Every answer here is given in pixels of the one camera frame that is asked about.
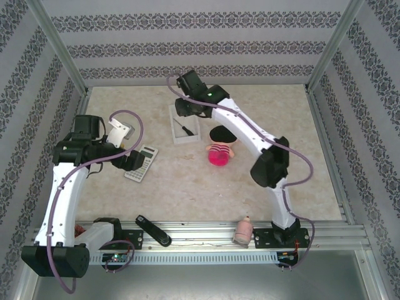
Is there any black stapler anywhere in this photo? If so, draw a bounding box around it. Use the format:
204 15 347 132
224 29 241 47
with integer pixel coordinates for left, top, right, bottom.
134 214 173 248

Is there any black screwdriver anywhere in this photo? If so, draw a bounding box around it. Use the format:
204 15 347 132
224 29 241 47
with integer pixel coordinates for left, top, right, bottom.
173 117 194 136

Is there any plush doll with pink skirt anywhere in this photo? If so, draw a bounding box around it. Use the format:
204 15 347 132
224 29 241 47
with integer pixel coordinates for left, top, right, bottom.
207 126 238 168

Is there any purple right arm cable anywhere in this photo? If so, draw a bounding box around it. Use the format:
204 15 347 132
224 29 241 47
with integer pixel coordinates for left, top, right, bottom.
166 73 316 271

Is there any aluminium side rail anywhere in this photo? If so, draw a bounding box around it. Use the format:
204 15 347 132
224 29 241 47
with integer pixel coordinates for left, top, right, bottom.
305 89 357 224
73 87 92 132

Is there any grey calculator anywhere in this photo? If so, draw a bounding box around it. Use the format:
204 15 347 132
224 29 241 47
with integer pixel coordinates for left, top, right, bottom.
124 144 159 183

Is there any aluminium frame post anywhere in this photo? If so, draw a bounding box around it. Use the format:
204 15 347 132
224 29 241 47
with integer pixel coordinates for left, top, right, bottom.
305 0 366 93
26 0 90 96

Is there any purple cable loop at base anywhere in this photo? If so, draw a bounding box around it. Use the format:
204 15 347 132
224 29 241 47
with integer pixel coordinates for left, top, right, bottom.
104 239 136 273

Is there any white slotted cable duct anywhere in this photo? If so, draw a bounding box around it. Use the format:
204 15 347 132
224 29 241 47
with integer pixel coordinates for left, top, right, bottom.
88 251 279 265

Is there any thin black cable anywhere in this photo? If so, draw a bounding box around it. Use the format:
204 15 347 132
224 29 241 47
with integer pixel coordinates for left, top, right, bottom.
85 117 106 180

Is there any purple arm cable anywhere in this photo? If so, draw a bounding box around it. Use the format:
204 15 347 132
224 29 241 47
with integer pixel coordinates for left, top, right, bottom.
166 73 316 271
46 109 145 295

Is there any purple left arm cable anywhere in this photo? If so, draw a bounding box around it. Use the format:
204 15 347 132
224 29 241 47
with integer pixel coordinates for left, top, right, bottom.
46 109 145 295

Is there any pink bottle-shaped toy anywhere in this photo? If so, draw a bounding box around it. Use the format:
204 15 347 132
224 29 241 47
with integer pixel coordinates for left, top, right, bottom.
231 215 254 247

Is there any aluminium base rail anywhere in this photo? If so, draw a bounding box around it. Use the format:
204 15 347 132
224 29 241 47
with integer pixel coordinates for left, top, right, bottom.
31 219 370 251

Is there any white rectangular bin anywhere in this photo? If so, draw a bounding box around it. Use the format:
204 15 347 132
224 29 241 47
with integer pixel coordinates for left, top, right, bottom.
167 104 201 145

